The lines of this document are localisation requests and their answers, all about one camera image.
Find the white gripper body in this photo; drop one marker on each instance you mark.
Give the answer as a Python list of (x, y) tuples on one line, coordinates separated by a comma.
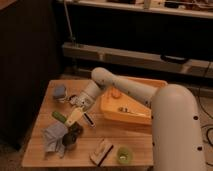
[(85, 102)]

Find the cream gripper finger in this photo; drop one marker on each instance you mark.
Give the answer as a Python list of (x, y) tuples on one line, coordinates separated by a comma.
[(74, 117)]

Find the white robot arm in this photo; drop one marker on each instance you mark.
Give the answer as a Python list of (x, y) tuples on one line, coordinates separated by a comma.
[(176, 131)]

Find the metal cup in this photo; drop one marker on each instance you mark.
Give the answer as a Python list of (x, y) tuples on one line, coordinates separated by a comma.
[(69, 141)]

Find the green plastic cup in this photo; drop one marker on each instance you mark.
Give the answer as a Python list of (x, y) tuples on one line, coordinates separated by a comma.
[(124, 155)]

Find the brown grape bunch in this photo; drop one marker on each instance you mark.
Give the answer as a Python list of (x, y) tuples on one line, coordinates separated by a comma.
[(76, 129)]

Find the blue sponge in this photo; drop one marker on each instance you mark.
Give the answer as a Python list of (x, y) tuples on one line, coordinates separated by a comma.
[(59, 92)]

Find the orange plastic bin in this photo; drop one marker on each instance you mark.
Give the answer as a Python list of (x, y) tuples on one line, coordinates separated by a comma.
[(109, 107)]

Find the orange carrot piece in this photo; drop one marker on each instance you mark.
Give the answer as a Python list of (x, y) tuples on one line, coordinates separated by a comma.
[(116, 93)]

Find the grey blue cloth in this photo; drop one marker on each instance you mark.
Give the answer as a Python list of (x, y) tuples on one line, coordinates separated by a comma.
[(52, 137)]

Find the metal fork in bin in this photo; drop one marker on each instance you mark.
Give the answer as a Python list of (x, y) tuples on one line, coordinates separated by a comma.
[(126, 110)]

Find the wooden brush block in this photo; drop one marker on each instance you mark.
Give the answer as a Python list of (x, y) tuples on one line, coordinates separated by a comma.
[(101, 152)]

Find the metal stand pole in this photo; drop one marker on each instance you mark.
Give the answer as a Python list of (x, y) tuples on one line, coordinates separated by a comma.
[(71, 36)]

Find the white shelf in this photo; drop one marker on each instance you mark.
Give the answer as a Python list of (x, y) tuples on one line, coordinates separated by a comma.
[(145, 7)]

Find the white handled spoon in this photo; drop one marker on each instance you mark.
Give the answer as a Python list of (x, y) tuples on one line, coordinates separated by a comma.
[(88, 119)]

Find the grey metal rail base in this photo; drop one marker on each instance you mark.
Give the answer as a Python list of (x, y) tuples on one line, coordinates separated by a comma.
[(136, 59)]

